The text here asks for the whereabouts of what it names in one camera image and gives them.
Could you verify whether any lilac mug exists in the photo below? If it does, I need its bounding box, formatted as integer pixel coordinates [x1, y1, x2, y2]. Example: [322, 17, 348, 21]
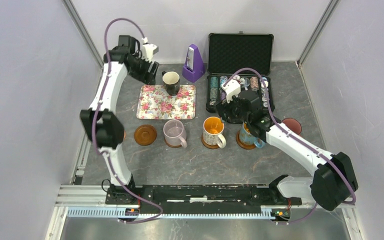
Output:
[163, 119, 188, 148]

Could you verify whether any purple metronome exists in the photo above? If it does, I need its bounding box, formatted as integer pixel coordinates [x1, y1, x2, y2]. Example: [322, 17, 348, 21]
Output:
[182, 44, 206, 83]

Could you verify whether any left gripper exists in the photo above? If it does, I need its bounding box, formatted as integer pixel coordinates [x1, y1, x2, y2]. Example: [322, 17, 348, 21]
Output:
[127, 52, 159, 86]

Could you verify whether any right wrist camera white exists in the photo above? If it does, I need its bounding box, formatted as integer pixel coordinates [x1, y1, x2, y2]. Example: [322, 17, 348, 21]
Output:
[221, 79, 241, 103]

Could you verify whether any wooden coaster two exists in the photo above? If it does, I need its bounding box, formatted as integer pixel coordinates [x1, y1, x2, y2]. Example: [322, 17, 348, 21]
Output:
[235, 131, 256, 150]

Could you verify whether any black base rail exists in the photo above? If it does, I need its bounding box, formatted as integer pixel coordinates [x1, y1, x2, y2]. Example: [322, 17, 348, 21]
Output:
[105, 184, 302, 215]

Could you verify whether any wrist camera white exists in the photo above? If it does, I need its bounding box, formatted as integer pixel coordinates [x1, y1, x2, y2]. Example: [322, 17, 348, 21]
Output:
[140, 43, 159, 62]
[221, 79, 241, 103]

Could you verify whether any wooden coaster three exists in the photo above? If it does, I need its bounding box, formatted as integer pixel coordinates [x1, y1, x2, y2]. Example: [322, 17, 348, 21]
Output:
[164, 139, 183, 148]

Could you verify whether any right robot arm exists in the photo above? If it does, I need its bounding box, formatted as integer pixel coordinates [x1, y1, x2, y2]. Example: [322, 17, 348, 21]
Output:
[214, 90, 359, 211]

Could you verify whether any floral tray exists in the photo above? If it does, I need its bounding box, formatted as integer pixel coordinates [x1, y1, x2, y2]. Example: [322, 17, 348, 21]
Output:
[136, 84, 197, 120]

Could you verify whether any teal poker chip stack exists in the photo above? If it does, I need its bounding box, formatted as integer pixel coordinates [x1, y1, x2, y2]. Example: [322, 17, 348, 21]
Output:
[209, 76, 219, 106]

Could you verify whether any black poker chip case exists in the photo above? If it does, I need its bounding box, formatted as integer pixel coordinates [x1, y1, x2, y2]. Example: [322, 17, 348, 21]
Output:
[205, 32, 274, 113]

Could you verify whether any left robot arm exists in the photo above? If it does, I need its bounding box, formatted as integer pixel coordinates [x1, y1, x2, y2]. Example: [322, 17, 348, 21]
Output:
[79, 35, 159, 204]

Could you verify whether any white mug orange inside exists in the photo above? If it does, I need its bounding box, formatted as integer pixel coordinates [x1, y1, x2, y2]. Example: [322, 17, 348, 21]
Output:
[202, 116, 227, 149]

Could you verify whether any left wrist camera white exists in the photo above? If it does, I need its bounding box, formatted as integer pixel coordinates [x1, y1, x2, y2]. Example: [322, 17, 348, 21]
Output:
[140, 43, 159, 62]

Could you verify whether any wooden coaster four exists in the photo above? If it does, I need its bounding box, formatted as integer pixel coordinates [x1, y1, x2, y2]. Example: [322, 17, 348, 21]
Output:
[200, 134, 220, 150]

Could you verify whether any blue mug orange inside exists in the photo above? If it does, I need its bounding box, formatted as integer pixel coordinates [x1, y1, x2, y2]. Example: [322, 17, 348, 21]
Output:
[239, 123, 266, 149]

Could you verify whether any black mug white inside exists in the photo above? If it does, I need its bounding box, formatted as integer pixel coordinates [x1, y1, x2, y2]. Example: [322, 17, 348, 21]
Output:
[161, 71, 180, 96]

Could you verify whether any wooden coaster one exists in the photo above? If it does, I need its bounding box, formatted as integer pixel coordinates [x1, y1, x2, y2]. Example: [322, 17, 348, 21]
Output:
[134, 124, 157, 146]

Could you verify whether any pink mug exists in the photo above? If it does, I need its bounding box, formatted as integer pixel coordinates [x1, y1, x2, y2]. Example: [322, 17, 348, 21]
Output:
[281, 117, 302, 135]

